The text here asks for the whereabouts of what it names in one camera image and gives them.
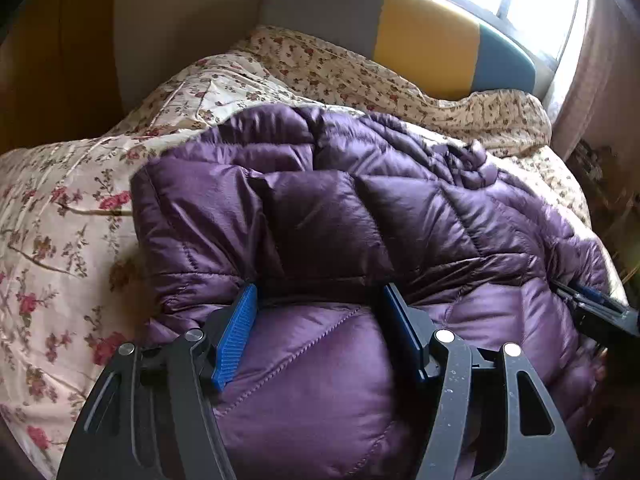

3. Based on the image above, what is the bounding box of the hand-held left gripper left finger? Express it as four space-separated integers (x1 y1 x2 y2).
56 283 259 480

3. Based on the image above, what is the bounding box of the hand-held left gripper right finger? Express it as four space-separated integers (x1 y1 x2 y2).
383 282 584 480

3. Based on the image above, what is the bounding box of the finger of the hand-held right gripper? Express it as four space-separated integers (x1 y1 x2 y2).
551 281 627 317

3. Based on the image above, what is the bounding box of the purple down jacket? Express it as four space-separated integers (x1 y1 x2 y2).
130 104 617 480

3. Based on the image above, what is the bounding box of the brown clutter pile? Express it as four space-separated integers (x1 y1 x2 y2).
570 140 633 273

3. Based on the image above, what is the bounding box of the floral quilt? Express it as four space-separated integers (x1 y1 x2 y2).
0 25 593 471

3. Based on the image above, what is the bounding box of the pink curtain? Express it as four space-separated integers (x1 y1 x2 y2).
547 0 640 161

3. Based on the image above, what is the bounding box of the grey yellow blue headboard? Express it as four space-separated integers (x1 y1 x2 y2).
260 0 538 101

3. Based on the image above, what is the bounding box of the brown wooden wardrobe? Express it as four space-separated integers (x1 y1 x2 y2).
0 0 123 153

